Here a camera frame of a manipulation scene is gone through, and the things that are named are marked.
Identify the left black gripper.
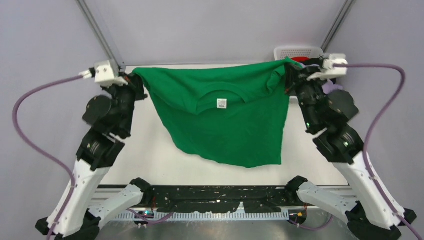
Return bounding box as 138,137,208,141
104,70,150,133

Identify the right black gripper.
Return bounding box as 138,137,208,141
282,63,327,129

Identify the green t shirt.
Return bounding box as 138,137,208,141
133,58,292,168

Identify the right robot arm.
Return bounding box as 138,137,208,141
285,63,417,240

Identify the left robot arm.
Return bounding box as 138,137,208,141
35,73,154,240

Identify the lavender t shirt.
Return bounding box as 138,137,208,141
300,63,344,95

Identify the black t shirt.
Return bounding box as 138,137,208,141
300,57,329,73

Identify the red t shirt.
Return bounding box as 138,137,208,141
291,56,309,63

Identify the white laundry basket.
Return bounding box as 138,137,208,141
273,46,324,61

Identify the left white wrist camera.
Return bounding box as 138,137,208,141
90,59,129,88

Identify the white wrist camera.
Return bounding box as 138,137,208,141
307,53,348,81
90,59,129,88

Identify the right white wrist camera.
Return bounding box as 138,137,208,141
307,53,348,81

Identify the left corner frame post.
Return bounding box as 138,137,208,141
75,0,127,70

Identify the corner frame post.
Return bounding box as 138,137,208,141
320,0,357,53
75,0,127,70

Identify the right corner frame post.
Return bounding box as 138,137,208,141
320,0,357,53

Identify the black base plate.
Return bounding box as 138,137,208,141
96,185,355,215

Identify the slotted cable duct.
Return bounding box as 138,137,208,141
109,211,290,222

